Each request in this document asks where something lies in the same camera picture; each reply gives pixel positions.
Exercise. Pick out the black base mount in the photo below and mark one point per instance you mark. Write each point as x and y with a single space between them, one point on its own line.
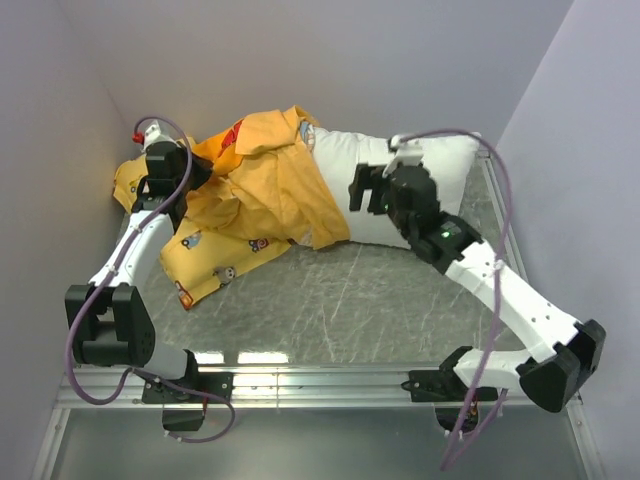
210 395
442 387

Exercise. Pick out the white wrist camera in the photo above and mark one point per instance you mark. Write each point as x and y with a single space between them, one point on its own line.
154 133
405 153

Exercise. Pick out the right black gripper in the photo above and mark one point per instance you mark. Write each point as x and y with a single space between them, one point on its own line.
364 179

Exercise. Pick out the aluminium frame rail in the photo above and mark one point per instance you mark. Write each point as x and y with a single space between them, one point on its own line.
312 360

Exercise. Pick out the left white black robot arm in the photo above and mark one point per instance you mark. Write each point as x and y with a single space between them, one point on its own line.
109 324

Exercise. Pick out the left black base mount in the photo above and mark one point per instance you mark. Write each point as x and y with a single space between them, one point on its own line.
210 395

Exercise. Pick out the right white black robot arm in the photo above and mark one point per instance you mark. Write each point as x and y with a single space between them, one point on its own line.
560 352

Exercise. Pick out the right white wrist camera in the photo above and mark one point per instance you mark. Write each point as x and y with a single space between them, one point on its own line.
405 153

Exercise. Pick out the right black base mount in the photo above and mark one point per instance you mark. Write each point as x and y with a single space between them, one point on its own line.
442 387

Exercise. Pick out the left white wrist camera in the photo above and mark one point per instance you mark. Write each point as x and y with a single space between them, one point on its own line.
154 133

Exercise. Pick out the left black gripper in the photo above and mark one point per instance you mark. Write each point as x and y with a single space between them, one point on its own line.
203 170

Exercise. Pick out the orange Mickey Mouse pillowcase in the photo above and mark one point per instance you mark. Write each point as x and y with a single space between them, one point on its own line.
278 136

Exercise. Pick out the yellow vehicle print pillow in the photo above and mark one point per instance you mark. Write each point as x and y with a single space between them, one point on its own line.
220 260

